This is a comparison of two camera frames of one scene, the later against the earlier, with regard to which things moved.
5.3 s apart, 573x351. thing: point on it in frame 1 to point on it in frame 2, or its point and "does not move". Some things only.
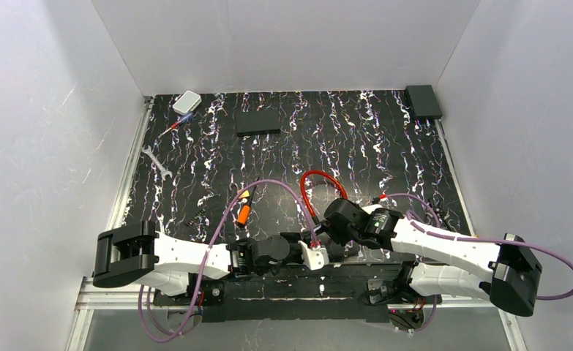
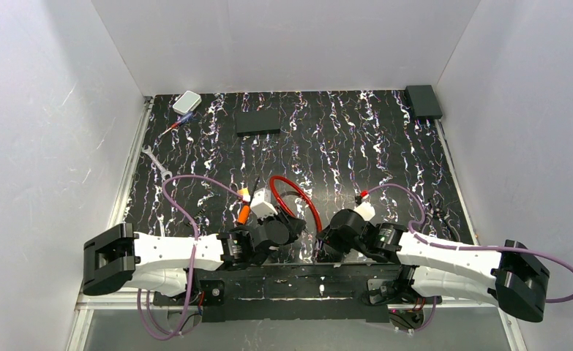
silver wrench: [163, 172] does not move
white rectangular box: [186, 103] does not move
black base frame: [286, 294] does not move
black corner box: [424, 102] does not move
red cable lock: [315, 219] to [274, 178]
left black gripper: [295, 250] to [293, 224]
